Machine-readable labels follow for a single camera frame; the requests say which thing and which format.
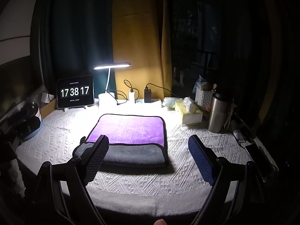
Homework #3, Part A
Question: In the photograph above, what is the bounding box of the purple and grey towel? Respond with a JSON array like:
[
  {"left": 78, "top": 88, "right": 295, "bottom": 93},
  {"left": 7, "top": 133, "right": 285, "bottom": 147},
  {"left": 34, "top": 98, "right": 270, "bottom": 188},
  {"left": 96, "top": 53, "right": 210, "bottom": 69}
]
[{"left": 73, "top": 114, "right": 169, "bottom": 168}]

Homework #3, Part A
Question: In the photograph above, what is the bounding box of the stainless steel bottle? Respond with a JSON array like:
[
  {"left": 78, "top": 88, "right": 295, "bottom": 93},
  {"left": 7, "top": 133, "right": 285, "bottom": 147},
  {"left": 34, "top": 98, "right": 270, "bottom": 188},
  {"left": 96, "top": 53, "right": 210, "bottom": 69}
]
[{"left": 208, "top": 92, "right": 228, "bottom": 133}]

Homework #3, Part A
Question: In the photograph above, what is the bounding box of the yellow tissue box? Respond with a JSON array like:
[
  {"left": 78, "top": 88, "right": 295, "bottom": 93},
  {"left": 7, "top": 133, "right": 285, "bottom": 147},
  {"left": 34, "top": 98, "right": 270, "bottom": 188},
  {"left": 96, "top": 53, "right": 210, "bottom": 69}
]
[{"left": 174, "top": 97, "right": 203, "bottom": 125}]

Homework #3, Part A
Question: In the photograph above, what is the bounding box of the white perforated basket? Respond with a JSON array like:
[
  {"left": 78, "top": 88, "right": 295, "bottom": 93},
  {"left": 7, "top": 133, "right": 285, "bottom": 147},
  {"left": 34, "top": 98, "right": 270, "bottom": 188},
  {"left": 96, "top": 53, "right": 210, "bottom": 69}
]
[{"left": 195, "top": 87, "right": 214, "bottom": 108}]

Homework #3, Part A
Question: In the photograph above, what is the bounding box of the soft tissue pack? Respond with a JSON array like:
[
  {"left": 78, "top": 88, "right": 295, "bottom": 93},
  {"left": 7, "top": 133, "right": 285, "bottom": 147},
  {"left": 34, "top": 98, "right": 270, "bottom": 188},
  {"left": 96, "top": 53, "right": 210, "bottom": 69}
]
[{"left": 162, "top": 97, "right": 184, "bottom": 110}]

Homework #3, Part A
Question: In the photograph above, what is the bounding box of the tablet showing clock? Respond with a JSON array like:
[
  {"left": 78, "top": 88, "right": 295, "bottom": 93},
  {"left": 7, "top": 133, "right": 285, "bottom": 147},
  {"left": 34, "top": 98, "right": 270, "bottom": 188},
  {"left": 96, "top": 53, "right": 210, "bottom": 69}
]
[{"left": 56, "top": 75, "right": 95, "bottom": 109}]

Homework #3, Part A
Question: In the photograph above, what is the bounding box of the white LED desk lamp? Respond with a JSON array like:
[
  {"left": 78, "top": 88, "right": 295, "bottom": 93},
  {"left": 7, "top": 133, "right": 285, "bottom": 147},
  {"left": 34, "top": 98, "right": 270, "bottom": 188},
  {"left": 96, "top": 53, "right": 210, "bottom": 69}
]
[{"left": 93, "top": 62, "right": 131, "bottom": 109}]

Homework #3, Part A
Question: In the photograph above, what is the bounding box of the white USB charger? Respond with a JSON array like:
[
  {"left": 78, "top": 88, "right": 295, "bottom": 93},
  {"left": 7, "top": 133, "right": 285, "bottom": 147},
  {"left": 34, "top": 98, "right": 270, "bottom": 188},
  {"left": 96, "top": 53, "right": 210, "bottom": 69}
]
[{"left": 129, "top": 88, "right": 135, "bottom": 104}]

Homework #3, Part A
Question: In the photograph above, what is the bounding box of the white power strip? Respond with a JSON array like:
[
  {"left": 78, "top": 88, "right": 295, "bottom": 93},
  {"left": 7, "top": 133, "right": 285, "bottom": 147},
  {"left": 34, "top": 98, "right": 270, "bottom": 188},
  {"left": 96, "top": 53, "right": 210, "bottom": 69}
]
[{"left": 135, "top": 99, "right": 162, "bottom": 106}]

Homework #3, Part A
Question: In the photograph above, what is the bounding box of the black power adapter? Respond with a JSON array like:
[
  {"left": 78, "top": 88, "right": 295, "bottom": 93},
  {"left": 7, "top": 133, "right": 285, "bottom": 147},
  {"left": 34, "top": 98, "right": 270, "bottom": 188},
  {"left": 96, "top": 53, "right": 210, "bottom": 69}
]
[{"left": 144, "top": 87, "right": 152, "bottom": 103}]

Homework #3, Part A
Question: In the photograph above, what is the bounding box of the dark green curtain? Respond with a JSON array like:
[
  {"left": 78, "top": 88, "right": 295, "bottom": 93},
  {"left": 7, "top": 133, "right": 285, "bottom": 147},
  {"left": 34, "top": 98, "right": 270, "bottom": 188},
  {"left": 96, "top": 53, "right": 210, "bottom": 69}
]
[{"left": 35, "top": 0, "right": 113, "bottom": 95}]

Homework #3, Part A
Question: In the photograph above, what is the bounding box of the yellow curtain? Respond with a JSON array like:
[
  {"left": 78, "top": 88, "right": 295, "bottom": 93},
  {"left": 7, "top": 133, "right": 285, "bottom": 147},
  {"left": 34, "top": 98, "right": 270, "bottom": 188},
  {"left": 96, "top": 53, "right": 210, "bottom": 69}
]
[{"left": 112, "top": 0, "right": 172, "bottom": 99}]

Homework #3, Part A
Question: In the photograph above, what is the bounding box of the white wall plug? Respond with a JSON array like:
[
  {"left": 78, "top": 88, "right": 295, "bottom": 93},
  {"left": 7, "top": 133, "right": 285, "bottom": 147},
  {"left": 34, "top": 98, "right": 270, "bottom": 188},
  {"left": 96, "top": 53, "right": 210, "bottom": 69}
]
[{"left": 41, "top": 92, "right": 54, "bottom": 104}]

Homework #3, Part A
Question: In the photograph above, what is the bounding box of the black cable of white charger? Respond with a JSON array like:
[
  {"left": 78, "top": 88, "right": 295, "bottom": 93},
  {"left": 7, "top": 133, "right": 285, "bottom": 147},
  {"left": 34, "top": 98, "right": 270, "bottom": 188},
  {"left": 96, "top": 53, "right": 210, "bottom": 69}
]
[{"left": 123, "top": 79, "right": 140, "bottom": 99}]

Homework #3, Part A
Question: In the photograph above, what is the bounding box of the black cable of black adapter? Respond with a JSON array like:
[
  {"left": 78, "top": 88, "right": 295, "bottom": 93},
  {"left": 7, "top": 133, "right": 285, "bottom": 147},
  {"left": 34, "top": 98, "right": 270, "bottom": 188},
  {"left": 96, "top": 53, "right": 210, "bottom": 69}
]
[{"left": 145, "top": 83, "right": 184, "bottom": 99}]

